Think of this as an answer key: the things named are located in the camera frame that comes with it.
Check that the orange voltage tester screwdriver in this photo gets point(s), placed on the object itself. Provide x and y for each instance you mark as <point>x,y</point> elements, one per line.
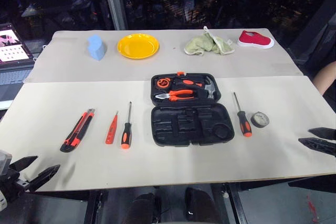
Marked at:
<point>111,132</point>

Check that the claw hammer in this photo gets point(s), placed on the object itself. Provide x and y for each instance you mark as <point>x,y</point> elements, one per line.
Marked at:
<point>211,87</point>

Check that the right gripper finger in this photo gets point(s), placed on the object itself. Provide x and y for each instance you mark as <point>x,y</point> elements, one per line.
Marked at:
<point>325,133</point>
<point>320,146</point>

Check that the laptop with lit screen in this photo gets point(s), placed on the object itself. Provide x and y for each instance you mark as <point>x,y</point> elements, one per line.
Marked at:
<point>13,45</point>

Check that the dark rounded shape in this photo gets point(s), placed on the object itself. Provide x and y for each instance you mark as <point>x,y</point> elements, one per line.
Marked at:
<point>144,208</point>
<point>200,205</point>

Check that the black electrical tape roll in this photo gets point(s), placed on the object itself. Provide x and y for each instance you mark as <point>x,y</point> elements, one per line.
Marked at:
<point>260,119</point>

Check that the black and orange screwdriver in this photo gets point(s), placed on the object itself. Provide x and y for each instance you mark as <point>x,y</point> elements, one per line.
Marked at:
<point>244,124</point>
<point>125,137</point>

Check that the green cloth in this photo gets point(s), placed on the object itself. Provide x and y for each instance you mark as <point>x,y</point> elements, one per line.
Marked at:
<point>202,45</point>

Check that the orange black utility knife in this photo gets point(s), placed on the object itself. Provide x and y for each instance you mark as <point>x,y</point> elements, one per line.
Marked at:
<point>76,134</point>

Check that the yellow plate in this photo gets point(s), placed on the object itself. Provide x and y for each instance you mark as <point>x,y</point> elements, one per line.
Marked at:
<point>138,46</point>

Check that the person's bare forearm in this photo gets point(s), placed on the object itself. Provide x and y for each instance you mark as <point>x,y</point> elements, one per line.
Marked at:
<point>326,77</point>

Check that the red shoe with white sole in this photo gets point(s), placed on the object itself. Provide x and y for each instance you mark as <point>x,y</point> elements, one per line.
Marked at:
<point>254,40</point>

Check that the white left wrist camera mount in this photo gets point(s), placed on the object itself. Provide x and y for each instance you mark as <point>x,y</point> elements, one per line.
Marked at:
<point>4,161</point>

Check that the orange black tape measure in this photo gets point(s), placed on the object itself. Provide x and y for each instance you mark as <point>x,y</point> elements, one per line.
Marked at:
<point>162,82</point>

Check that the grey-beige table mat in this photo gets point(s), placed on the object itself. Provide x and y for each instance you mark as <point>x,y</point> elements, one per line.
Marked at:
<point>183,64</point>

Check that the grey metal shelf frame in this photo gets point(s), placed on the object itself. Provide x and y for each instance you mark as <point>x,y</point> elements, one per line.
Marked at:
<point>115,3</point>

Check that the black tool case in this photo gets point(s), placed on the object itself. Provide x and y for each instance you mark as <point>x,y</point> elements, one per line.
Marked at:
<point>183,129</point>

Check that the blue sponge block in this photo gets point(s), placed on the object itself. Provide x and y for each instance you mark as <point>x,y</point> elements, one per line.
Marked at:
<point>95,48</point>

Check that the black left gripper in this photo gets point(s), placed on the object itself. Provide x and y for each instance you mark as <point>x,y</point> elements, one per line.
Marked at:
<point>11,184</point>

